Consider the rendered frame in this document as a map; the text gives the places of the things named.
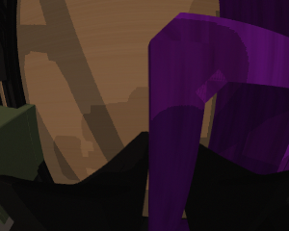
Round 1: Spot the purple wooden maze board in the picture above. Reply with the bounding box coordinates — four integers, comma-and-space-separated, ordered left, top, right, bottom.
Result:
148, 0, 289, 231

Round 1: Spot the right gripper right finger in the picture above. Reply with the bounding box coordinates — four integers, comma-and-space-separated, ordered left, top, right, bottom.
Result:
185, 144, 289, 231

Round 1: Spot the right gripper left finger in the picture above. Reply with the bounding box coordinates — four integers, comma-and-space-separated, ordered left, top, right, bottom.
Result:
0, 132, 148, 231

